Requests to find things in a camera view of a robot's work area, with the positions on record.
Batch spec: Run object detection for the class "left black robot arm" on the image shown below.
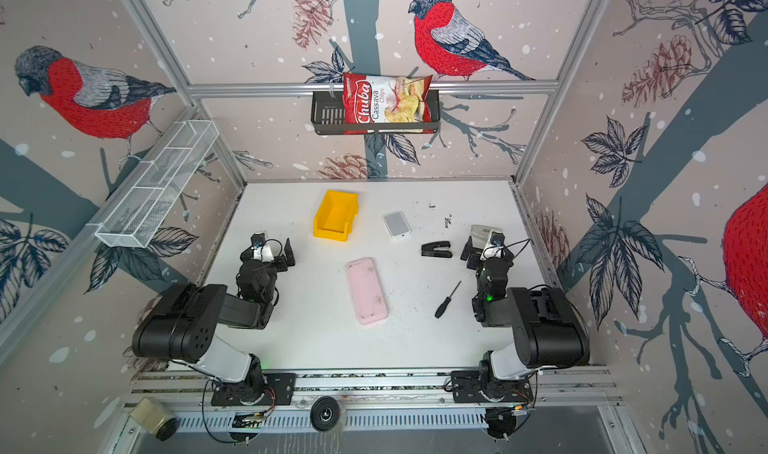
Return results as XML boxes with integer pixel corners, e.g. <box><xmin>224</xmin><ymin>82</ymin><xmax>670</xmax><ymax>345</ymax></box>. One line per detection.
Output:
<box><xmin>132</xmin><ymin>233</ymin><xmax>296</xmax><ymax>407</ymax></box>

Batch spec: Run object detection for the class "pink rectangular case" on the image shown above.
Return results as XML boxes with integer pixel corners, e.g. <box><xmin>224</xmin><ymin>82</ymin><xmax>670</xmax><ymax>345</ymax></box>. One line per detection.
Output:
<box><xmin>347</xmin><ymin>258</ymin><xmax>389</xmax><ymax>325</ymax></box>

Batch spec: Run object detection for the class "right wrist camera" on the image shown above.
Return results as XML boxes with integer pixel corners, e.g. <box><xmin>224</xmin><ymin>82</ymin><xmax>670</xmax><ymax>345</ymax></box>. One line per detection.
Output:
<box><xmin>481</xmin><ymin>231</ymin><xmax>505</xmax><ymax>260</ymax></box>

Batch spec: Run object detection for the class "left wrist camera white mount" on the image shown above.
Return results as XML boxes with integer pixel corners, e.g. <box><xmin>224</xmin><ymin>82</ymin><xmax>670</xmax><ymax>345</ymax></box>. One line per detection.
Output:
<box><xmin>250</xmin><ymin>233</ymin><xmax>283</xmax><ymax>263</ymax></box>

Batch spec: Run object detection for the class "white grey power bank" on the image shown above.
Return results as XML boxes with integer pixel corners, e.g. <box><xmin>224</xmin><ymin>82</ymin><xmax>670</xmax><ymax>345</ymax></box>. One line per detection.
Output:
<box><xmin>383</xmin><ymin>212</ymin><xmax>411</xmax><ymax>239</ymax></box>

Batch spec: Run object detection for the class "yellow plastic bin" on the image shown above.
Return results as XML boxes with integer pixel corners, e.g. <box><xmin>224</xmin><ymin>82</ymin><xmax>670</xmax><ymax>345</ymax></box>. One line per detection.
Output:
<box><xmin>313</xmin><ymin>190</ymin><xmax>359</xmax><ymax>242</ymax></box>

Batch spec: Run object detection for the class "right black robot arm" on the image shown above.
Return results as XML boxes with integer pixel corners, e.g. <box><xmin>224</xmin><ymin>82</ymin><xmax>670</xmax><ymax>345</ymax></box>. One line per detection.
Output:
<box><xmin>444</xmin><ymin>233</ymin><xmax>590</xmax><ymax>406</ymax></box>

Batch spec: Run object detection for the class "black screwdriver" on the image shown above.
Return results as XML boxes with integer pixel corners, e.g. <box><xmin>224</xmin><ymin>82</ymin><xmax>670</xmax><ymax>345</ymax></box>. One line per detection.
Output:
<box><xmin>434</xmin><ymin>281</ymin><xmax>462</xmax><ymax>319</ymax></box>

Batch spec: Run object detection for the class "black round knob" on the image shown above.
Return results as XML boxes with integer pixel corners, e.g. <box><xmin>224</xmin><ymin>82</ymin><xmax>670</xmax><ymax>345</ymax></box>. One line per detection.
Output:
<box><xmin>310</xmin><ymin>396</ymin><xmax>342</xmax><ymax>432</ymax></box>

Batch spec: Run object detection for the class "black wall shelf basket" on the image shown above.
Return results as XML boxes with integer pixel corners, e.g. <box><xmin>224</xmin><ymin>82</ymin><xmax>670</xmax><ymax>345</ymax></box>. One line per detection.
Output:
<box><xmin>310</xmin><ymin>90</ymin><xmax>441</xmax><ymax>136</ymax></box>

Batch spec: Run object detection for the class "red cassava chips bag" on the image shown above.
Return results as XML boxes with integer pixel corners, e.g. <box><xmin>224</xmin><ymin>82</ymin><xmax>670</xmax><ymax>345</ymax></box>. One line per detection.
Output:
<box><xmin>342</xmin><ymin>73</ymin><xmax>432</xmax><ymax>125</ymax></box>

